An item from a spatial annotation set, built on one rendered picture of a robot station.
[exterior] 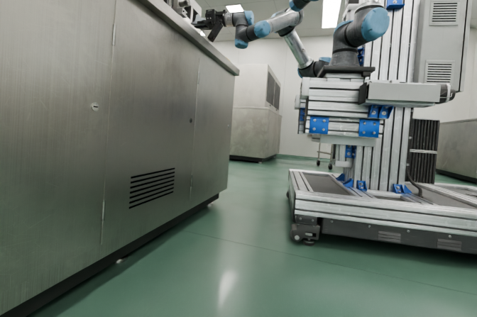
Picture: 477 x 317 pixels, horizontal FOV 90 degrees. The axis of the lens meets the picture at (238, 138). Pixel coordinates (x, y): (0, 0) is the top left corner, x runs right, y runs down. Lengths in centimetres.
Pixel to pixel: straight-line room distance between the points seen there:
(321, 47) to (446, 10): 452
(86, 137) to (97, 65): 19
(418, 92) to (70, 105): 119
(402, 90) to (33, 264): 128
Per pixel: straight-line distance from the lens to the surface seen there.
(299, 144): 572
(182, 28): 103
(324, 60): 181
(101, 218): 79
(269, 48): 619
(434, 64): 158
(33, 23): 66
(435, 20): 164
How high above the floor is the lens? 48
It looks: 1 degrees down
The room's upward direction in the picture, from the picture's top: 4 degrees clockwise
